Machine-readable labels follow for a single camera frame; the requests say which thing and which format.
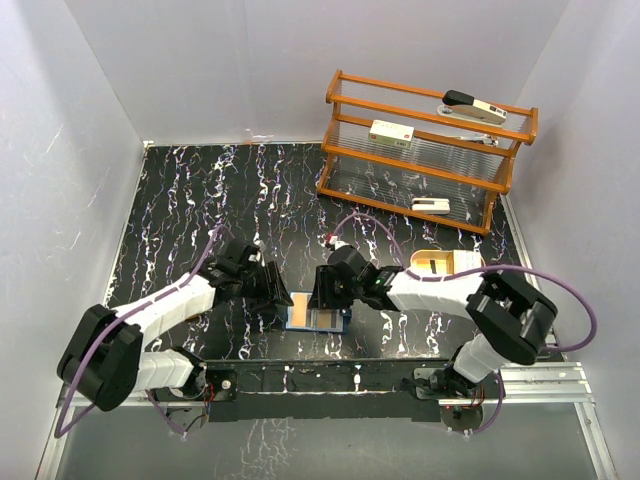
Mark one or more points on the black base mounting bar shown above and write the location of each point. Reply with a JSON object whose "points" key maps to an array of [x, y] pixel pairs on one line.
{"points": [[319, 389]]}

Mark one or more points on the black beige stapler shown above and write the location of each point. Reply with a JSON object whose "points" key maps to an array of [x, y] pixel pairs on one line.
{"points": [[462, 106]]}

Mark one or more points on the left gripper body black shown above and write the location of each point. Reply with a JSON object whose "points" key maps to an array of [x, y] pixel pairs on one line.
{"points": [[254, 284]]}

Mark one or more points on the white staples box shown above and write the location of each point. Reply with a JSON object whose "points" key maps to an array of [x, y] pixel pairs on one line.
{"points": [[391, 134]]}

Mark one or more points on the orange wooden shelf rack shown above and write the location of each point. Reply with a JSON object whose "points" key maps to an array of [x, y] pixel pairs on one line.
{"points": [[469, 163]]}

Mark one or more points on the white cards in tray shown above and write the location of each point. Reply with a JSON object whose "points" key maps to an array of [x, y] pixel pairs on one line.
{"points": [[464, 260]]}

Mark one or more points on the blue card holder wallet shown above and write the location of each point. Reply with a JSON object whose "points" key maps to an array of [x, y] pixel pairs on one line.
{"points": [[347, 315]]}

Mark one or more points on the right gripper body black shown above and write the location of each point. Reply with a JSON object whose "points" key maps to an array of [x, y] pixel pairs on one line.
{"points": [[348, 292]]}

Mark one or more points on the yellow black striped card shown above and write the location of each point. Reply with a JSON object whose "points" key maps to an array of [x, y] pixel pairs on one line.
{"points": [[327, 320]]}

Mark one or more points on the beige plastic tray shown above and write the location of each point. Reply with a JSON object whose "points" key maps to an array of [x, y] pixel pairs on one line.
{"points": [[433, 262]]}

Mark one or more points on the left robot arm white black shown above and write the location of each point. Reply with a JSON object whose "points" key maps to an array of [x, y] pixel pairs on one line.
{"points": [[107, 358]]}

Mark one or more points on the gold card grey stripe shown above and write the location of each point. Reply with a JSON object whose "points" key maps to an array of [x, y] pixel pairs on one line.
{"points": [[299, 311]]}

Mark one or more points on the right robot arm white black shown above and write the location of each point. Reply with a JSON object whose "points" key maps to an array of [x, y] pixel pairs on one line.
{"points": [[513, 317]]}

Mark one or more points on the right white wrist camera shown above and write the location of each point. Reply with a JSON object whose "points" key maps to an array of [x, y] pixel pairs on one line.
{"points": [[334, 243]]}

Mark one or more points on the small white stapler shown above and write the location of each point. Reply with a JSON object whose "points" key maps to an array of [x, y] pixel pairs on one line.
{"points": [[429, 205]]}

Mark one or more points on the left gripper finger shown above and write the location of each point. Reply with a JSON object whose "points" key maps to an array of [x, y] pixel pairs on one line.
{"points": [[277, 293], [267, 307]]}

